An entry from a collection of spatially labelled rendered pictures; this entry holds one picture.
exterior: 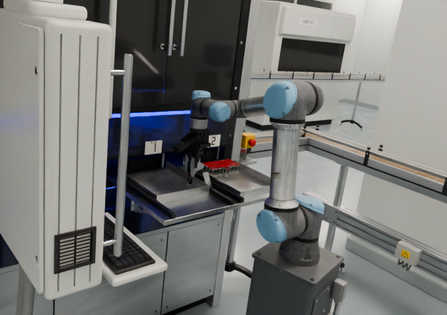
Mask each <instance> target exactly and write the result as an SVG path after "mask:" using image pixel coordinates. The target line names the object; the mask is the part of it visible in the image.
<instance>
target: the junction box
mask: <svg viewBox="0 0 447 315"><path fill-rule="evenodd" d="M421 253H422V250H421V249H419V248H417V247H415V246H413V245H410V244H408V243H406V242H404V241H399V242H397V245H396V250H395V253H394V257H396V258H398V259H400V260H402V261H404V262H406V263H408V264H410V265H412V266H416V265H418V263H419V260H420V256H421Z"/></svg>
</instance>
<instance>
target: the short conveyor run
mask: <svg viewBox="0 0 447 315"><path fill-rule="evenodd" d="M252 134H255V141H256V145H255V146H254V148H246V149H245V150H247V151H246V156H248V157H250V158H253V159H257V158H265V157H270V156H272V147H273V131H272V132H259V133H252ZM307 140H308V139H307V138H306V137H304V138H303V137H301V136H299V151H298V152H304V151H306V147H307ZM243 149H244V148H243Z"/></svg>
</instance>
